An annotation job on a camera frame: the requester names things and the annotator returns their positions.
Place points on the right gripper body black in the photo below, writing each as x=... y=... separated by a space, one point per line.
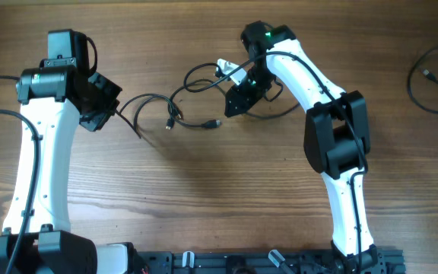
x=253 y=86

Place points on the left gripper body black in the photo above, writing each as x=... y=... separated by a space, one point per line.
x=104 y=100

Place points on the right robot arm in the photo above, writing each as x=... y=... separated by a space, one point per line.
x=336 y=139

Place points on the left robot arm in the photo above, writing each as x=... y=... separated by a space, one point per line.
x=64 y=92

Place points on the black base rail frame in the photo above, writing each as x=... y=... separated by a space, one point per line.
x=311 y=261

